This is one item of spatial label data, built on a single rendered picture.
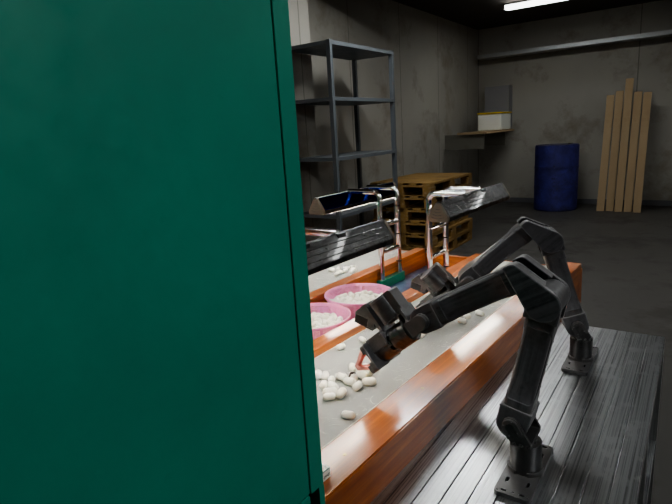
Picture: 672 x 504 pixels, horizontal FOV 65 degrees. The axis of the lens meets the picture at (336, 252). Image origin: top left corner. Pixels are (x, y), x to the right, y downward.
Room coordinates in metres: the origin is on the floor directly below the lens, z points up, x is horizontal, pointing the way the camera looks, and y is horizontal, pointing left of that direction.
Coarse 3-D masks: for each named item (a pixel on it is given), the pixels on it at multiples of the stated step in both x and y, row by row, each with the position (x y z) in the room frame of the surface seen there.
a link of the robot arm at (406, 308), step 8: (392, 288) 1.12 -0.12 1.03; (384, 296) 1.11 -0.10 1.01; (392, 296) 1.10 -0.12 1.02; (400, 296) 1.12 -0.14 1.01; (376, 304) 1.11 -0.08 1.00; (384, 304) 1.11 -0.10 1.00; (392, 304) 1.10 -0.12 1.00; (400, 304) 1.09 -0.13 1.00; (408, 304) 1.11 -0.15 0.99; (376, 312) 1.12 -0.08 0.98; (384, 312) 1.10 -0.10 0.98; (392, 312) 1.10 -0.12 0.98; (400, 312) 1.08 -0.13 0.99; (408, 312) 1.09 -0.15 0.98; (384, 320) 1.10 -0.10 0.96; (408, 320) 1.07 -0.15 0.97; (416, 320) 1.04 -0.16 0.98; (424, 320) 1.03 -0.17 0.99; (408, 328) 1.05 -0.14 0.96; (416, 328) 1.04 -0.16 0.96; (424, 328) 1.03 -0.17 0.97
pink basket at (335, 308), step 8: (312, 304) 1.83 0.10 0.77; (320, 304) 1.83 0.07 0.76; (328, 304) 1.82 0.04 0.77; (336, 304) 1.80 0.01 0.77; (312, 312) 1.82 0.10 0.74; (328, 312) 1.81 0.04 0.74; (336, 312) 1.79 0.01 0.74; (344, 312) 1.76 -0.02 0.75; (344, 320) 1.63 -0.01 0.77; (320, 328) 1.58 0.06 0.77; (328, 328) 1.59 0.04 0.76
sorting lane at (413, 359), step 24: (504, 264) 2.32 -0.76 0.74; (432, 336) 1.53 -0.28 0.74; (456, 336) 1.52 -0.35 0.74; (336, 360) 1.39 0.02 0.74; (408, 360) 1.37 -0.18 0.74; (432, 360) 1.35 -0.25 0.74; (384, 384) 1.23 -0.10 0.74; (336, 408) 1.13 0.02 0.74; (360, 408) 1.12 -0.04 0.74; (336, 432) 1.03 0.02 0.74
